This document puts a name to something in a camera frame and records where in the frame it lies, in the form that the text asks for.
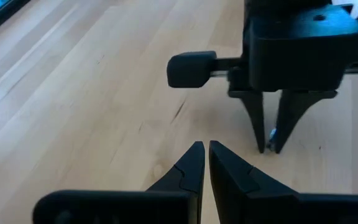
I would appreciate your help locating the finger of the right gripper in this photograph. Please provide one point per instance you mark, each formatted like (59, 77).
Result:
(291, 115)
(255, 118)

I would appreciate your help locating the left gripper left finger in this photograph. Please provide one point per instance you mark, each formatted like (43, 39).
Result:
(120, 208)

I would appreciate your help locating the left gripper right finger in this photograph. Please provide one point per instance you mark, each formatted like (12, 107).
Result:
(259, 205)

